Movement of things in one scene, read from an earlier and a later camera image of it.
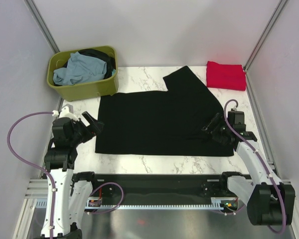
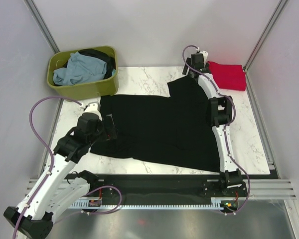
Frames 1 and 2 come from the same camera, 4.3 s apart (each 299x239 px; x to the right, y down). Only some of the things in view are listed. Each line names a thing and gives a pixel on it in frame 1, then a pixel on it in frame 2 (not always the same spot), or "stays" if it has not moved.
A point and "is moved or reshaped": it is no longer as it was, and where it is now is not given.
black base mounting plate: [108, 188] stays
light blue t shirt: [79, 69] stays
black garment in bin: [110, 63] stays
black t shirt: [166, 123] is moved or reshaped
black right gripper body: [220, 132] → [186, 67]
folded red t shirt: [229, 76] stays
